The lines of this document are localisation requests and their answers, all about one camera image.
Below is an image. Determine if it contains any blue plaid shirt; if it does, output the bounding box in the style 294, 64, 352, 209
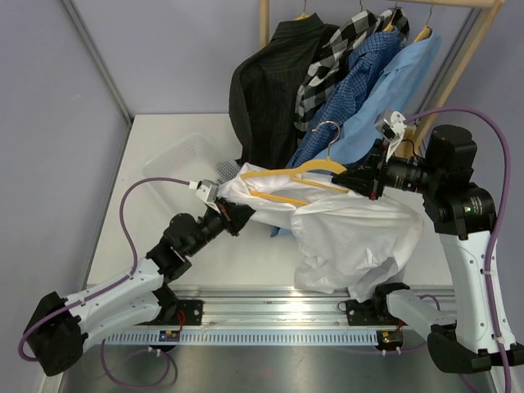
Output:
286, 31, 403, 168

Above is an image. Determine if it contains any light blue shirt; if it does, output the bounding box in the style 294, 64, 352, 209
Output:
330, 31, 441, 165

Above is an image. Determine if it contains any hanger of plaid shirt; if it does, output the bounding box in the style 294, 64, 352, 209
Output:
382, 2, 404, 32

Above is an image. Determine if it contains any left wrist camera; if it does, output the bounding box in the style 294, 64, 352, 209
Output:
196, 179, 219, 206

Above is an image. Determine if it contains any purple cable under duct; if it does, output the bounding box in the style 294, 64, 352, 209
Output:
100, 341, 179, 388

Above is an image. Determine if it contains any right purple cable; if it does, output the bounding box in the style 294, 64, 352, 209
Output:
403, 106, 513, 393

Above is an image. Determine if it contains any black pinstripe shirt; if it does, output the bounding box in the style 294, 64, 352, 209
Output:
228, 14, 338, 169

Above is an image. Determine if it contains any wooden clothes rack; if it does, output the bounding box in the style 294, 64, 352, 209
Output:
257, 1, 505, 149

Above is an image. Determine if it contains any yellow hanger of white shirt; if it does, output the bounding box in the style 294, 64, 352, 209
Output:
241, 120, 346, 192

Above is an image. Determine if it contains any yellow hanger of blue shirt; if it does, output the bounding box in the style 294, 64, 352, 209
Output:
413, 2, 434, 43

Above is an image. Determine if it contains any hanger of black shirt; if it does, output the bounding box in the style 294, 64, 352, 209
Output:
295, 0, 310, 21

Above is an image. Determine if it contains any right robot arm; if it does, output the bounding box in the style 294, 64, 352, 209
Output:
332, 125, 523, 374

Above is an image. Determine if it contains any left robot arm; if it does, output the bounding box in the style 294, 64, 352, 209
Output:
20, 198, 255, 377

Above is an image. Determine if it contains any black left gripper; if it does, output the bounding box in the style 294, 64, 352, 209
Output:
186, 196, 256, 257

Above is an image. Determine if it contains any white slotted cable duct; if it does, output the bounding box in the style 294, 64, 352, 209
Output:
106, 328, 378, 346

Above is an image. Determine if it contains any aluminium corner frame post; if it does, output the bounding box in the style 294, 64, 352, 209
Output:
59, 0, 134, 128

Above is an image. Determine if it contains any white plastic laundry basket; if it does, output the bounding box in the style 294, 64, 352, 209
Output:
142, 133, 240, 184

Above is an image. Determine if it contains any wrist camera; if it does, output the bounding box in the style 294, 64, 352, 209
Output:
374, 109, 407, 162
196, 179, 219, 206

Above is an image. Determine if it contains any black white checkered shirt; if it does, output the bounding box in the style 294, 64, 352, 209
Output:
293, 8, 409, 133

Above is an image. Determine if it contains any aluminium rail base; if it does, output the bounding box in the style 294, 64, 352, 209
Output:
134, 284, 459, 328

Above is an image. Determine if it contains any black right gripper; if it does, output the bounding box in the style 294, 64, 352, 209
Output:
335, 138, 445, 201

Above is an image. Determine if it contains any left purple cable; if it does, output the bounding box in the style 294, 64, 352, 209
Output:
16, 176, 201, 364

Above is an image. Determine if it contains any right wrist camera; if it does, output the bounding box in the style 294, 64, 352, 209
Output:
374, 109, 407, 162

